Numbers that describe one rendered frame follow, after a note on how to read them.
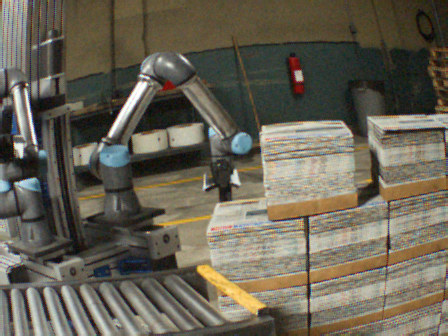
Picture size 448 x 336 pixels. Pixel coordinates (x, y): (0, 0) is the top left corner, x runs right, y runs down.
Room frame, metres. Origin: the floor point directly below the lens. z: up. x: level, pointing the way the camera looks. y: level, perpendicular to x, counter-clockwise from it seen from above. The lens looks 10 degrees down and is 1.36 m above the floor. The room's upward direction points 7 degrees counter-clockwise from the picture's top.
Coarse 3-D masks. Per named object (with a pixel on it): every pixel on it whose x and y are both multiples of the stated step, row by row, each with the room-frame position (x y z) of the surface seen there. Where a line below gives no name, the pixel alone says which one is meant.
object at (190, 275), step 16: (144, 272) 1.85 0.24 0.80; (160, 272) 1.84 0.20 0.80; (176, 272) 1.84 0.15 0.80; (192, 272) 1.84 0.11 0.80; (0, 288) 1.65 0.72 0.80; (16, 288) 1.67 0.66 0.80; (96, 288) 1.75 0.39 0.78; (64, 304) 1.72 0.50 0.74; (128, 304) 1.78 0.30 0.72; (48, 320) 1.69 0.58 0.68
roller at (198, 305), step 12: (168, 276) 1.81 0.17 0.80; (168, 288) 1.77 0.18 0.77; (180, 288) 1.69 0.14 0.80; (192, 288) 1.70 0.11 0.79; (180, 300) 1.66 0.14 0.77; (192, 300) 1.59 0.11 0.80; (204, 300) 1.58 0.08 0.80; (192, 312) 1.57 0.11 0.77; (204, 312) 1.49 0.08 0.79; (216, 312) 1.47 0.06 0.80; (216, 324) 1.41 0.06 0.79
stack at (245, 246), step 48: (432, 192) 2.11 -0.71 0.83; (240, 240) 2.15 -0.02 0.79; (288, 240) 2.13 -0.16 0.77; (336, 240) 2.13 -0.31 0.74; (384, 240) 2.11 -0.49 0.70; (432, 240) 2.10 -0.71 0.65; (288, 288) 2.14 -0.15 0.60; (336, 288) 2.12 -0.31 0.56; (384, 288) 2.11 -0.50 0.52; (432, 288) 2.09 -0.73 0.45
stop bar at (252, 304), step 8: (200, 272) 1.79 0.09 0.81; (208, 272) 1.75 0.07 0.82; (216, 272) 1.74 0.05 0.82; (216, 280) 1.67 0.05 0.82; (224, 280) 1.66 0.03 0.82; (224, 288) 1.61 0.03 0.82; (232, 288) 1.59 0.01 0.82; (240, 288) 1.59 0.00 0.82; (232, 296) 1.56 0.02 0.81; (240, 296) 1.52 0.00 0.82; (248, 296) 1.51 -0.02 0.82; (240, 304) 1.51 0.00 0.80; (248, 304) 1.46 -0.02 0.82; (256, 304) 1.44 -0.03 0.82; (264, 304) 1.44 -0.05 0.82; (256, 312) 1.41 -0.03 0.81; (264, 312) 1.41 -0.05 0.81
